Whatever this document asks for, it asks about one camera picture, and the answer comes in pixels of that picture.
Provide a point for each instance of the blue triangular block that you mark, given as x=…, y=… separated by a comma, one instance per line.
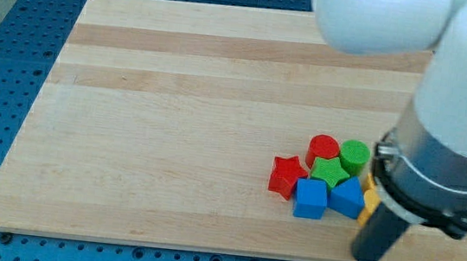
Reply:
x=347, y=198

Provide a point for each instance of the wooden board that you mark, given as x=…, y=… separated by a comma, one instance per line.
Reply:
x=159, y=123

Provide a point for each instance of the green star block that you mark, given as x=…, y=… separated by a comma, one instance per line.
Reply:
x=330, y=171

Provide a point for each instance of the green cylinder block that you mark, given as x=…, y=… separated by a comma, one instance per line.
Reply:
x=354, y=155

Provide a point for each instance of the red cylinder block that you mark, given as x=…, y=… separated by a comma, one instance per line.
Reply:
x=323, y=146

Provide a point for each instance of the silver clamp end effector mount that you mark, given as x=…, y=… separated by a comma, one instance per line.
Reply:
x=420, y=178

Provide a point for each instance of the yellow block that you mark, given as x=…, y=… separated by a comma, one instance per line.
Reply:
x=371, y=200

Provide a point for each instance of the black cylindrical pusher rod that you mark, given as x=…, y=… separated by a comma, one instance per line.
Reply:
x=378, y=234

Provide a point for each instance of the blue cube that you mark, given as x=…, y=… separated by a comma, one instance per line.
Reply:
x=310, y=199

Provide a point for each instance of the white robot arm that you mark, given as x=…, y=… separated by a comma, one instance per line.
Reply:
x=399, y=26

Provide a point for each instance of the red star block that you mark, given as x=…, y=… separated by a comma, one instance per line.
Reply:
x=284, y=175

